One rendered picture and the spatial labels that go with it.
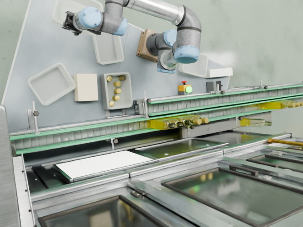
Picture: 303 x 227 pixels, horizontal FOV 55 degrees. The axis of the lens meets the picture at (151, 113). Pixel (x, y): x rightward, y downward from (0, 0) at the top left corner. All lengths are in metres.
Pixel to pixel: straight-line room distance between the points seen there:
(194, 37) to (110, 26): 0.41
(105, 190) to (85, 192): 0.08
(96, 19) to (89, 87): 0.70
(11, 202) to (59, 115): 1.43
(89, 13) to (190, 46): 0.48
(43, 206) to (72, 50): 1.01
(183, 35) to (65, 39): 0.77
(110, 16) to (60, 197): 0.71
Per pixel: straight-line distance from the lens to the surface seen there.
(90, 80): 1.79
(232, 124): 2.36
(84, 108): 1.85
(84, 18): 1.15
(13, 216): 0.41
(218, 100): 2.24
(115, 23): 1.20
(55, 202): 1.17
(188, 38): 1.38
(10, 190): 0.40
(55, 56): 1.83
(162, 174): 1.33
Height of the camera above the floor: 2.51
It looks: 60 degrees down
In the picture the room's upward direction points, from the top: 94 degrees clockwise
